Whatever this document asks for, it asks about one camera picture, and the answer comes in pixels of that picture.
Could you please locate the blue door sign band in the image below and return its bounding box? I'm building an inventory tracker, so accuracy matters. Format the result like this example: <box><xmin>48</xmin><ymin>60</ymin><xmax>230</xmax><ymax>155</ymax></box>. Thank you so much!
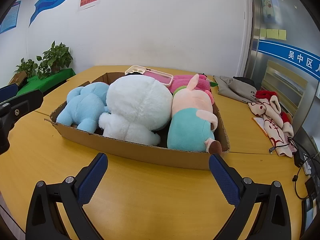
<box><xmin>257</xmin><ymin>39</ymin><xmax>320</xmax><ymax>80</ymax></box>

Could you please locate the red white fluffy sock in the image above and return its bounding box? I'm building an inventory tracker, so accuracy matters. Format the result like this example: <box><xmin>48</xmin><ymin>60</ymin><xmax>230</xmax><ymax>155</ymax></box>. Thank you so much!
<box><xmin>280</xmin><ymin>112</ymin><xmax>295</xmax><ymax>137</ymax></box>

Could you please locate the white power strip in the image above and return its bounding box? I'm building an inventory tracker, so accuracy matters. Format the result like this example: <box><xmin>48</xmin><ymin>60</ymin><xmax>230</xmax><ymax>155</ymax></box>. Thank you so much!
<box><xmin>304</xmin><ymin>152</ymin><xmax>315</xmax><ymax>175</ymax></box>

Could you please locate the green covered bench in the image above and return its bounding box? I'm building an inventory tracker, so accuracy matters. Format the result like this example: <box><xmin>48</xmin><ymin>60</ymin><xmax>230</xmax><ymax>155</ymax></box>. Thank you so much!
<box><xmin>17</xmin><ymin>68</ymin><xmax>76</xmax><ymax>97</ymax></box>

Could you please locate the white panda plush toy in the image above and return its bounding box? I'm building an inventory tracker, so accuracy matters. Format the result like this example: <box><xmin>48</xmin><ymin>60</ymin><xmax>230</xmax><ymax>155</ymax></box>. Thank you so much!
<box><xmin>98</xmin><ymin>75</ymin><xmax>173</xmax><ymax>145</ymax></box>

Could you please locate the black box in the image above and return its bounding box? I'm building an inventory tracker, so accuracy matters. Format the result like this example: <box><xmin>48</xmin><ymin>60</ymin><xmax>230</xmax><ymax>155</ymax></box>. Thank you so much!
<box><xmin>305</xmin><ymin>177</ymin><xmax>318</xmax><ymax>199</ymax></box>

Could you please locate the brown cardboard box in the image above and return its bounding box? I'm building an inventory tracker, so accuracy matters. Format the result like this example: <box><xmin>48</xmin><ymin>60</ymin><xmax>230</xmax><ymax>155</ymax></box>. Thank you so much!
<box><xmin>44</xmin><ymin>72</ymin><xmax>230</xmax><ymax>170</ymax></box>

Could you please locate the small open cardboard box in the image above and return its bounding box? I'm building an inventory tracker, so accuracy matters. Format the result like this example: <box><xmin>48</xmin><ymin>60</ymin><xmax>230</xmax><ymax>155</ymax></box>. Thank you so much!
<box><xmin>9</xmin><ymin>70</ymin><xmax>28</xmax><ymax>87</ymax></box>

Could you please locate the grey tote bag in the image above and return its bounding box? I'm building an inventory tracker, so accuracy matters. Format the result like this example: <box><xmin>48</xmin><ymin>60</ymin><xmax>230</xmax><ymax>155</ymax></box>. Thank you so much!
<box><xmin>213</xmin><ymin>75</ymin><xmax>263</xmax><ymax>103</ymax></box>

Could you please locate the pink phone case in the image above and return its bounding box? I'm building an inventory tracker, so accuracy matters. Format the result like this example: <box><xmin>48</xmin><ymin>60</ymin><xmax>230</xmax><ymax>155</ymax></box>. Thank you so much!
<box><xmin>125</xmin><ymin>65</ymin><xmax>174</xmax><ymax>87</ymax></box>

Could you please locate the pink strawberry plush toy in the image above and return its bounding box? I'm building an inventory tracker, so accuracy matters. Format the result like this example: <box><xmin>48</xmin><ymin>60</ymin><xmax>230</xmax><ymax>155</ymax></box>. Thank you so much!
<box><xmin>168</xmin><ymin>74</ymin><xmax>217</xmax><ymax>105</ymax></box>

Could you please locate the red fluffy cloth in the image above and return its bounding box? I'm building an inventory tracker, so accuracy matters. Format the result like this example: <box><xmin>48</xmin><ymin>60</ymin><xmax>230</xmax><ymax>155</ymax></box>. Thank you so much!
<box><xmin>255</xmin><ymin>90</ymin><xmax>278</xmax><ymax>101</ymax></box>

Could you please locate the black cable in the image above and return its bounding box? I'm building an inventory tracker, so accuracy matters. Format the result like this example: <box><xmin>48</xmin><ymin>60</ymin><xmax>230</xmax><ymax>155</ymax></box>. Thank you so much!
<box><xmin>271</xmin><ymin>136</ymin><xmax>320</xmax><ymax>200</ymax></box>

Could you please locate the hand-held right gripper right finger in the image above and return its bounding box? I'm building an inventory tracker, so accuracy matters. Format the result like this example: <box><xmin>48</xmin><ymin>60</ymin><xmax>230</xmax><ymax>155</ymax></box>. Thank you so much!
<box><xmin>209</xmin><ymin>154</ymin><xmax>292</xmax><ymax>240</ymax></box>

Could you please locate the blue ribbon wall decal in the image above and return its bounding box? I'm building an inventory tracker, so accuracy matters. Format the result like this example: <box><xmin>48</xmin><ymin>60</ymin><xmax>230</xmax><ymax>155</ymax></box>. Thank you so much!
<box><xmin>29</xmin><ymin>0</ymin><xmax>93</xmax><ymax>28</ymax></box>

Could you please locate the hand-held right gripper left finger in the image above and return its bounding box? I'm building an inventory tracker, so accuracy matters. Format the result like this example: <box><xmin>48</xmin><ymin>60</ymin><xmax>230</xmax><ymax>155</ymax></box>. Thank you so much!
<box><xmin>25</xmin><ymin>152</ymin><xmax>108</xmax><ymax>240</ymax></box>

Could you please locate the small potted green plant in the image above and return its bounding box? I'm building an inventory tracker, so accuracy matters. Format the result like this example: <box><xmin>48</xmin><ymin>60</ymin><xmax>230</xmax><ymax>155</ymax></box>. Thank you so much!
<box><xmin>15</xmin><ymin>58</ymin><xmax>38</xmax><ymax>78</ymax></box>

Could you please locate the red paper notice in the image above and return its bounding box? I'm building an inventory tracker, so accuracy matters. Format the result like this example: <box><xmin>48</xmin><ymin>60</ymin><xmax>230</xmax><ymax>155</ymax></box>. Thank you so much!
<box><xmin>76</xmin><ymin>0</ymin><xmax>100</xmax><ymax>12</ymax></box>

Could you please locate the light blue elephant plush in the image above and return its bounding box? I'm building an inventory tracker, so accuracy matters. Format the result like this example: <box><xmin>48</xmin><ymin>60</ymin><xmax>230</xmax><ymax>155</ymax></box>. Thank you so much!
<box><xmin>56</xmin><ymin>82</ymin><xmax>109</xmax><ymax>132</ymax></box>

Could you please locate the black charger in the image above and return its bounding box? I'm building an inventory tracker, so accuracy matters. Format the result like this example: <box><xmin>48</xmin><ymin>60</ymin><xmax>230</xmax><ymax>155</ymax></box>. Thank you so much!
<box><xmin>294</xmin><ymin>150</ymin><xmax>305</xmax><ymax>168</ymax></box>

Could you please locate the blue framed wall poster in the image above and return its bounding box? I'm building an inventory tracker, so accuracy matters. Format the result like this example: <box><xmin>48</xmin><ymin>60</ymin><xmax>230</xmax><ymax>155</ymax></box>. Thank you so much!
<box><xmin>0</xmin><ymin>0</ymin><xmax>22</xmax><ymax>33</ymax></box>

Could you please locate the cartoon printed cloth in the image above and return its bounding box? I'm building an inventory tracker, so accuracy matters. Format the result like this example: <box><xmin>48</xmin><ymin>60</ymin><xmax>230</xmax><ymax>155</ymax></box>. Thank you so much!
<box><xmin>248</xmin><ymin>97</ymin><xmax>298</xmax><ymax>158</ymax></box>

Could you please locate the large potted green plant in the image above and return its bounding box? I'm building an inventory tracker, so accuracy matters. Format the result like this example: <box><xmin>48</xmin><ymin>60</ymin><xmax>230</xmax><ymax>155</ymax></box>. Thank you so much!
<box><xmin>36</xmin><ymin>40</ymin><xmax>73</xmax><ymax>80</ymax></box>

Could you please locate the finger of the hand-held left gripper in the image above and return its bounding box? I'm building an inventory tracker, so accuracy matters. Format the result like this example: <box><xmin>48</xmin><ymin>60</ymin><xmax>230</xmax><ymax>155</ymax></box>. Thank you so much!
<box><xmin>0</xmin><ymin>84</ymin><xmax>18</xmax><ymax>103</ymax></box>
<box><xmin>0</xmin><ymin>89</ymin><xmax>44</xmax><ymax>130</ymax></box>

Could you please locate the cartoon sheep door poster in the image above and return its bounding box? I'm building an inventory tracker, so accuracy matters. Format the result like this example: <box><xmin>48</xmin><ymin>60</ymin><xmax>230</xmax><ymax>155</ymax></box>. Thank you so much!
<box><xmin>259</xmin><ymin>0</ymin><xmax>280</xmax><ymax>24</ymax></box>

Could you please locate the pink pig plush toy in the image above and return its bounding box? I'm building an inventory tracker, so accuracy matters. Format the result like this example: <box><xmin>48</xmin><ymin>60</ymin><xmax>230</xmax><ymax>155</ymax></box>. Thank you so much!
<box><xmin>167</xmin><ymin>74</ymin><xmax>222</xmax><ymax>155</ymax></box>

